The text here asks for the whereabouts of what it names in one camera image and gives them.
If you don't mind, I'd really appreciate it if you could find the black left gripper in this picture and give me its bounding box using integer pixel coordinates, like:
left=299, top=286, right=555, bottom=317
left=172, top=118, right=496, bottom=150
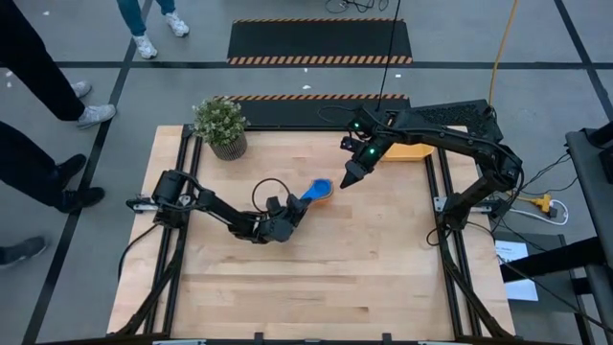
left=256, top=194, right=312, bottom=244

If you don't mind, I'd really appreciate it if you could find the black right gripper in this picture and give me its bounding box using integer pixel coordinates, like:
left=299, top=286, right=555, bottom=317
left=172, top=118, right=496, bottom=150
left=339, top=136, right=387, bottom=189

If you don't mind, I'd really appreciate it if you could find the blue measuring cup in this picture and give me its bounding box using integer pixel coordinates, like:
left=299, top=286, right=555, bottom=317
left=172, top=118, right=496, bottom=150
left=299, top=177, right=334, bottom=203

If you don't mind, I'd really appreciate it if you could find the yellow plastic basket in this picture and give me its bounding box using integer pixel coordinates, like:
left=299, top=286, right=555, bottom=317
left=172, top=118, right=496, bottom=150
left=380, top=142, right=435, bottom=163

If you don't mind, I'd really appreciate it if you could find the hazard striped black floor mat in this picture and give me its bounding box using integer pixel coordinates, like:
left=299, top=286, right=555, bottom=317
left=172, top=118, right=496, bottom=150
left=225, top=17, right=414, bottom=66
left=212, top=93, right=412, bottom=130

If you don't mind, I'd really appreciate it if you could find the potted plant striped pot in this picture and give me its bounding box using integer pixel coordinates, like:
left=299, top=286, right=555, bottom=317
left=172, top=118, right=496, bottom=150
left=192, top=97, right=251, bottom=162

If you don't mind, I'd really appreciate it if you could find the white paper sheet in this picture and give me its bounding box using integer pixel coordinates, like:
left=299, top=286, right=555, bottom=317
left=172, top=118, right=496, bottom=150
left=493, top=239, right=540, bottom=303

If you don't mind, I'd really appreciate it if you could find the yellow power splitter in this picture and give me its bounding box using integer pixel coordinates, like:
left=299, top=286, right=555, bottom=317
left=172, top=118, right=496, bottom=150
left=526, top=192, right=556, bottom=215

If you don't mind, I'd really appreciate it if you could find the black stand beam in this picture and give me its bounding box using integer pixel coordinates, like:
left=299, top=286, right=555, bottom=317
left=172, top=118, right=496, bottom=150
left=498, top=235, right=613, bottom=285

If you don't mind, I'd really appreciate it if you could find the grey cart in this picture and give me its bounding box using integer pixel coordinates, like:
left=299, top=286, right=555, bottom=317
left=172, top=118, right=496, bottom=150
left=564, top=125, right=613, bottom=345

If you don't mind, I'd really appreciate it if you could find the person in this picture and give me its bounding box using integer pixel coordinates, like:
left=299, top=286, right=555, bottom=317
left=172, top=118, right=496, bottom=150
left=0, top=120, right=107, bottom=215
left=0, top=235, right=50, bottom=267
left=0, top=0, right=118, bottom=131
left=116, top=0, right=191, bottom=60

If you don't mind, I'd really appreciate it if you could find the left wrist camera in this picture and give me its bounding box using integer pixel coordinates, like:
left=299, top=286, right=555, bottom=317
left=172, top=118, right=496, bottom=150
left=265, top=195, right=285, bottom=217

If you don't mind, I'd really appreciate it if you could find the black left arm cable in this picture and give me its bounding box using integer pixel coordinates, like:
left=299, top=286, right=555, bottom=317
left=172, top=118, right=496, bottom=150
left=250, top=177, right=292, bottom=215

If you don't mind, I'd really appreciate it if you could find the black table frame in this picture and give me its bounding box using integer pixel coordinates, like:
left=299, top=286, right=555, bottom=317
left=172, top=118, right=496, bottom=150
left=105, top=123, right=517, bottom=345

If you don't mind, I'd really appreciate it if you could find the black hanging cable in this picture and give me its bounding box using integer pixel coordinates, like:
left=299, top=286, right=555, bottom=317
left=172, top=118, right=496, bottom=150
left=372, top=0, right=403, bottom=114

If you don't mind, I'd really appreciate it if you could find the yellow hanging cable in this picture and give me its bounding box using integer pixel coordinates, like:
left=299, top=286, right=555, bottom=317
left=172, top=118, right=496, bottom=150
left=487, top=0, right=521, bottom=109

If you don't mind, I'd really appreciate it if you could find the white power cable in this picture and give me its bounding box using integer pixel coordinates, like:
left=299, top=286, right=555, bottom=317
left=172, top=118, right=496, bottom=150
left=507, top=197, right=571, bottom=227

